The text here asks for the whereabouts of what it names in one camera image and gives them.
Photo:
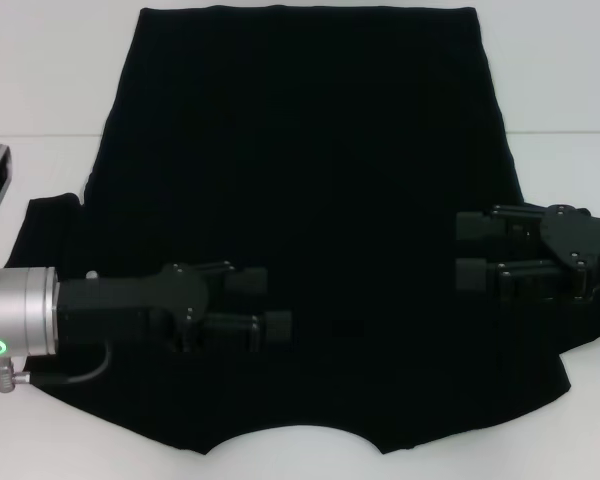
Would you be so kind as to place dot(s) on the black t-shirt with white print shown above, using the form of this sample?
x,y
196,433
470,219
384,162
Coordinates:
x,y
310,150

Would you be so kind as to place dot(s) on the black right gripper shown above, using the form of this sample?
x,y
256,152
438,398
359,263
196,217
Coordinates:
x,y
575,250

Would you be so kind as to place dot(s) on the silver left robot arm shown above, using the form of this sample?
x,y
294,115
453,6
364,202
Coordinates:
x,y
15,310

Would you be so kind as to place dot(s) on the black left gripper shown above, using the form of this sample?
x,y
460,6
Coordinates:
x,y
120,305

